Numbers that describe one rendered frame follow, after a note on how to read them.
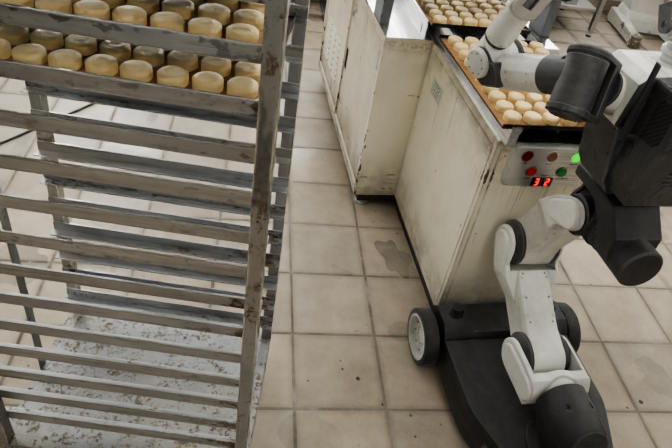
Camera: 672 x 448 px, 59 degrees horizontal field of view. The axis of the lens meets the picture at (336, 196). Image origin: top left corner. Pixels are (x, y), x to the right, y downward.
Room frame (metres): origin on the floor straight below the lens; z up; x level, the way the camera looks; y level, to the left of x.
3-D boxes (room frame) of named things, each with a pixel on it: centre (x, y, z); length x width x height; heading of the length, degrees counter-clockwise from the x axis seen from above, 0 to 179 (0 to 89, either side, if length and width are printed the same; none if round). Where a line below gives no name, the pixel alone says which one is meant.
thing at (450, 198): (1.90, -0.51, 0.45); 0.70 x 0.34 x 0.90; 15
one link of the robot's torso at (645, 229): (1.22, -0.71, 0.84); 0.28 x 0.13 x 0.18; 16
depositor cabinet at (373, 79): (2.84, -0.26, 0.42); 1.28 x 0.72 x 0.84; 15
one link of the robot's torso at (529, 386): (1.19, -0.71, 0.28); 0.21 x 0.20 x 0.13; 16
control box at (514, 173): (1.54, -0.60, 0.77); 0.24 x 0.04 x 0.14; 105
